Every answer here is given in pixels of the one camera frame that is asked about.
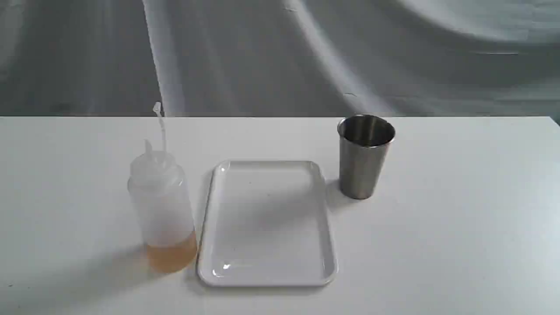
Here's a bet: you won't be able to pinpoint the stainless steel cup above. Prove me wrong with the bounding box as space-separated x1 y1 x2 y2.
337 114 396 200

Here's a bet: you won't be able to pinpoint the white rectangular plastic tray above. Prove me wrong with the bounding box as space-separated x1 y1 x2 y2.
196 160 338 288

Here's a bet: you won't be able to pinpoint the grey fabric backdrop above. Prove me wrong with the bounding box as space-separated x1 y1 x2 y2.
0 0 559 122

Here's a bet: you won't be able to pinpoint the clear plastic squeeze bottle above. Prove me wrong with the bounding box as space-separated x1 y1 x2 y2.
127 101 198 273

